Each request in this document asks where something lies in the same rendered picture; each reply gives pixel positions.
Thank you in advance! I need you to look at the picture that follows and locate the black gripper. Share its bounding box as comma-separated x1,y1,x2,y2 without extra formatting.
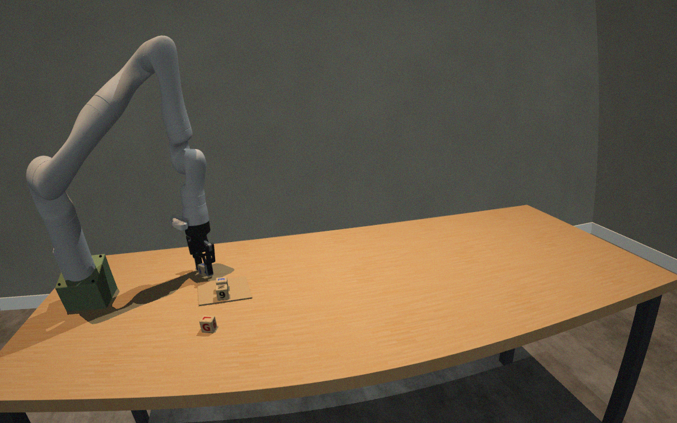
185,221,216,277

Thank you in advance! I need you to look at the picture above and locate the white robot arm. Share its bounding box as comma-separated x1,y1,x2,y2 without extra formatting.
26,36,209,281

